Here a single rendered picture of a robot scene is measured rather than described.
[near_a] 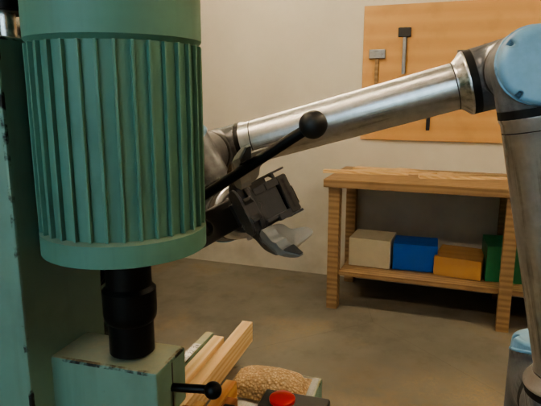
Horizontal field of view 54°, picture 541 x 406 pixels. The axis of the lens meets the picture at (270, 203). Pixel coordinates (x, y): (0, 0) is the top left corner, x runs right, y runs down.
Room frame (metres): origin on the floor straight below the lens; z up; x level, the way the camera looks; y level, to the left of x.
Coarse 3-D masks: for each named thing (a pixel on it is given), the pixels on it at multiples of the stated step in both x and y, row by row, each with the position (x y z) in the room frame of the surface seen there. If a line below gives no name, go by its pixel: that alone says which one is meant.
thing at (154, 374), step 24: (96, 336) 0.61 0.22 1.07; (72, 360) 0.55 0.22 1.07; (96, 360) 0.55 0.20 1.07; (120, 360) 0.55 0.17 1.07; (144, 360) 0.55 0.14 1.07; (168, 360) 0.55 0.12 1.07; (72, 384) 0.55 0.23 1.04; (96, 384) 0.54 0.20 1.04; (120, 384) 0.53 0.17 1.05; (144, 384) 0.52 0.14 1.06; (168, 384) 0.54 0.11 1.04
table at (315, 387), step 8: (232, 368) 0.84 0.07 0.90; (240, 368) 0.84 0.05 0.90; (232, 376) 0.81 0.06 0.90; (304, 376) 0.81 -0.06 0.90; (312, 384) 0.79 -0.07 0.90; (320, 384) 0.79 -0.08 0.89; (312, 392) 0.76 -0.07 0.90; (320, 392) 0.80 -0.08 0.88; (208, 400) 0.74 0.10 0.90; (240, 400) 0.74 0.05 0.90; (248, 400) 0.74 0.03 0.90; (256, 400) 0.74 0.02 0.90
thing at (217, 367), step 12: (240, 324) 0.93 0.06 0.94; (252, 324) 0.94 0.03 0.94; (240, 336) 0.88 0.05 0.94; (252, 336) 0.94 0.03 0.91; (228, 348) 0.83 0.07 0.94; (240, 348) 0.88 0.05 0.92; (216, 360) 0.79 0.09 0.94; (228, 360) 0.82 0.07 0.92; (204, 372) 0.75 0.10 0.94; (216, 372) 0.77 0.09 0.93; (228, 372) 0.82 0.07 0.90; (192, 396) 0.69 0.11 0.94; (204, 396) 0.73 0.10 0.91
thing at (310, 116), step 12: (300, 120) 0.64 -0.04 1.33; (312, 120) 0.63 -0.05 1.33; (324, 120) 0.64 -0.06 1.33; (300, 132) 0.65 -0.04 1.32; (312, 132) 0.63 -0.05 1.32; (324, 132) 0.64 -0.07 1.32; (276, 144) 0.66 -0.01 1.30; (288, 144) 0.65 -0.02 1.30; (264, 156) 0.66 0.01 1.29; (240, 168) 0.67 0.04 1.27; (252, 168) 0.67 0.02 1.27; (228, 180) 0.67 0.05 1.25; (216, 192) 0.68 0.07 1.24
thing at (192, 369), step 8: (216, 336) 0.86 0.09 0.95; (208, 344) 0.83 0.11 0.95; (216, 344) 0.83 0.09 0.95; (200, 352) 0.80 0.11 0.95; (208, 352) 0.80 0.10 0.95; (192, 360) 0.77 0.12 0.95; (200, 360) 0.77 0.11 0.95; (208, 360) 0.79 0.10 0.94; (192, 368) 0.75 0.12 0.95; (200, 368) 0.76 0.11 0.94; (192, 376) 0.74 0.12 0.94
